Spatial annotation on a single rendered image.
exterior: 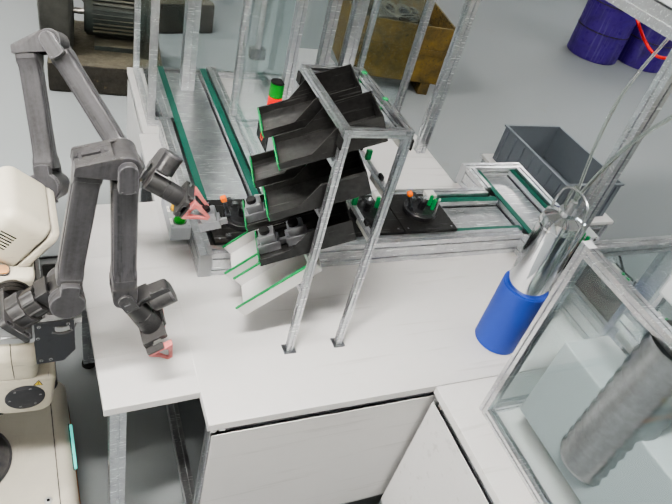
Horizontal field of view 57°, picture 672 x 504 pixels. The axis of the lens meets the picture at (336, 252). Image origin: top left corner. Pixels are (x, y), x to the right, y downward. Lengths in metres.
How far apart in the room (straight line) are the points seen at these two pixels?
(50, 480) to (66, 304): 0.98
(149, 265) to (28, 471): 0.79
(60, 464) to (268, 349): 0.86
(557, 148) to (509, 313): 2.15
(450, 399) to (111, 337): 1.06
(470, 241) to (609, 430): 1.15
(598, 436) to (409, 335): 0.75
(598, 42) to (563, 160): 4.63
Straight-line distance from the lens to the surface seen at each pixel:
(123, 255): 1.50
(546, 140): 4.15
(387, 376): 2.02
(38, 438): 2.49
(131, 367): 1.91
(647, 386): 1.57
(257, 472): 2.11
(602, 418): 1.67
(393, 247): 2.39
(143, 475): 2.71
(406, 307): 2.27
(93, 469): 2.73
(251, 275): 1.95
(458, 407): 2.04
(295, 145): 1.64
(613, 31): 8.60
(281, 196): 1.72
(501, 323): 2.17
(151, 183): 1.80
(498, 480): 1.95
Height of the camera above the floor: 2.35
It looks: 39 degrees down
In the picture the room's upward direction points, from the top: 17 degrees clockwise
